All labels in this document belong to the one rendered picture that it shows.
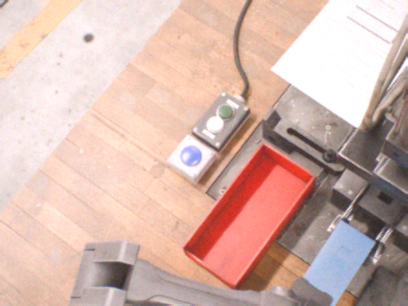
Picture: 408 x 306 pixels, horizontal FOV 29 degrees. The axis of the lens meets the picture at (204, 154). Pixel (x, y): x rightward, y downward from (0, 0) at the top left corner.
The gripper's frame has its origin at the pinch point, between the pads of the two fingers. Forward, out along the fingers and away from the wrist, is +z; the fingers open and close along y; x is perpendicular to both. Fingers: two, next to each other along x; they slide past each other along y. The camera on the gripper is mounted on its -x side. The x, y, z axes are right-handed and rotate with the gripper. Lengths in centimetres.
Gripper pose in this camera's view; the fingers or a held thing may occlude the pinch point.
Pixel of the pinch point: (311, 299)
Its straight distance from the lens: 134.6
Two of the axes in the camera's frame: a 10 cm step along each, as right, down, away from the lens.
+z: 3.4, -1.0, 9.3
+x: -8.2, -5.2, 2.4
